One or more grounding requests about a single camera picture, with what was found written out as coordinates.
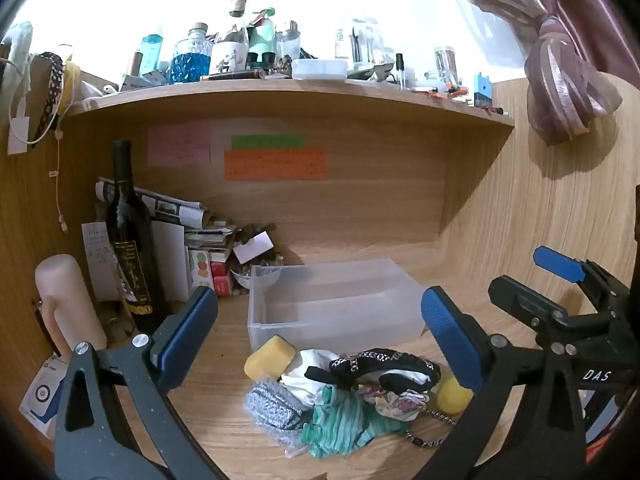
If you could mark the small clear bottle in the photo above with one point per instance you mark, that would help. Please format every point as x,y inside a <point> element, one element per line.
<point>342,45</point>

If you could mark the wooden shelf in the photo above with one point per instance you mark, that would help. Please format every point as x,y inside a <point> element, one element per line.
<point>280,91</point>

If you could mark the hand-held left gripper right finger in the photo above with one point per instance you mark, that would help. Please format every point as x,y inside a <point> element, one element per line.
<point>450,335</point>

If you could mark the handwritten white note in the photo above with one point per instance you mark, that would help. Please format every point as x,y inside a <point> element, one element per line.
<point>97,260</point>

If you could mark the white lidded plastic container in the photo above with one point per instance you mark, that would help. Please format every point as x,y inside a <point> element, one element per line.
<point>320,70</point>

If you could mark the small glass jar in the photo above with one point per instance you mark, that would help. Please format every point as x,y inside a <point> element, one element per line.
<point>289,42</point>

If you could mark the bowl of pebbles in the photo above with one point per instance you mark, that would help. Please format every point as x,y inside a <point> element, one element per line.
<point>245,277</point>

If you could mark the pink sticky note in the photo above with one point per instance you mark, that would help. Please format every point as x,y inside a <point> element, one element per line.
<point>179,142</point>

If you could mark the clear corked bottle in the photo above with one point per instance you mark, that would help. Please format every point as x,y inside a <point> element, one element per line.
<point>230,55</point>

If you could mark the yellow block sponge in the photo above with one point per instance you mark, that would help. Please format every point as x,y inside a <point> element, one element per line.
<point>270,357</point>

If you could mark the clear glass with tools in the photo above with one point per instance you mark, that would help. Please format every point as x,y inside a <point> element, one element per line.
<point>367,45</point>

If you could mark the glass bottle with blue beads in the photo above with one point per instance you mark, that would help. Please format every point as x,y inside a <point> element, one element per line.
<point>191,62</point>

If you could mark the small white card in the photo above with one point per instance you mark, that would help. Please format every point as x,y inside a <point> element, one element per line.
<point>254,247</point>

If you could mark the small blue box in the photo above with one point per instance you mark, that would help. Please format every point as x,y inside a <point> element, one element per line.
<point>482,91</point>

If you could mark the dark wine bottle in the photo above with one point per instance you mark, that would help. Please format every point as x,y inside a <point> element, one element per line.
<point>130,240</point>

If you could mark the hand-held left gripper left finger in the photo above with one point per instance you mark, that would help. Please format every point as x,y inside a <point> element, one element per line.
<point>187,330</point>

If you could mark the orange sticky note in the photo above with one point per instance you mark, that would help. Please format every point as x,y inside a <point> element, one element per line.
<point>275,164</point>

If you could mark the green sticky note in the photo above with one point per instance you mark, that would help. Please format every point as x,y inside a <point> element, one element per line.
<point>267,142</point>

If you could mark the orange pens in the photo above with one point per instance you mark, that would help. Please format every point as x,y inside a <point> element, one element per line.
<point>442,91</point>

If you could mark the grey knitted cloth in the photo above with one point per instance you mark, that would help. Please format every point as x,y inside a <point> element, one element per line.
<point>272,402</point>

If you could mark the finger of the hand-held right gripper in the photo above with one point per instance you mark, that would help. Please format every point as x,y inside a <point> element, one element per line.
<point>557,262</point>
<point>520,302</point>

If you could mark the round glass jar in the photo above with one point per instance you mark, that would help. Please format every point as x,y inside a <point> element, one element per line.
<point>445,62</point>

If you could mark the yellow round sponge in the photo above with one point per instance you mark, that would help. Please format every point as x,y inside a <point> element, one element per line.
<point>454,396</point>

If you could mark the blue liquid bottle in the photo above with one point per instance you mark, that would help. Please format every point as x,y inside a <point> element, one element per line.
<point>150,52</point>

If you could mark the blue and white box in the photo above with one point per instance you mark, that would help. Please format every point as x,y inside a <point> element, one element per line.
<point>42,395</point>

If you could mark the white face mask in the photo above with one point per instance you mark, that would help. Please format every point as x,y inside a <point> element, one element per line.
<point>310,366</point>

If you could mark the black dotted hanging headband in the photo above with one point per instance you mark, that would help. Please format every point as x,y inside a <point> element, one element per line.
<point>50,95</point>

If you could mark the green striped sock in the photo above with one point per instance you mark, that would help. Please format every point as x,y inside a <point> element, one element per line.
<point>345,425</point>

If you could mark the folded newspaper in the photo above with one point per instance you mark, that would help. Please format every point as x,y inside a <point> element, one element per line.
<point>165,205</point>

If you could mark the floral sock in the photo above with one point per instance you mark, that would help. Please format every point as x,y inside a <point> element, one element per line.
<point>395,402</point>

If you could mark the black patterned headband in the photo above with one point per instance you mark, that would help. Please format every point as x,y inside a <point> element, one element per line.
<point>390,360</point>

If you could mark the white hanging tag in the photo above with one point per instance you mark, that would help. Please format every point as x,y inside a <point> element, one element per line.
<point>17,135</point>

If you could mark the black cap dropper bottle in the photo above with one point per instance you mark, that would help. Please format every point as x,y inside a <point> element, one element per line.
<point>400,72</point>

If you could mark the clear plastic storage box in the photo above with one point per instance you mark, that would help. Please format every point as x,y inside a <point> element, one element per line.
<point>340,310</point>

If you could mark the small red box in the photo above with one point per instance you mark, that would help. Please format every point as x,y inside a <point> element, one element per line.
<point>221,280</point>

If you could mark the mauve tied curtain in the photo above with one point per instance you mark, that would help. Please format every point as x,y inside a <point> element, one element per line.
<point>555,70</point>

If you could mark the brown pen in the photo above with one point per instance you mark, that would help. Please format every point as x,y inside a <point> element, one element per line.
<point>232,75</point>

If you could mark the mint green pump bottle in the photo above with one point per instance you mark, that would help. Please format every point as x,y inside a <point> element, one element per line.
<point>262,37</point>

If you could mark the white board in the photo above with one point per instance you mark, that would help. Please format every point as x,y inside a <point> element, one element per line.
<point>172,260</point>

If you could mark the yellow hanging band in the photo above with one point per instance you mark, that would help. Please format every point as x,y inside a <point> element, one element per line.
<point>71,82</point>

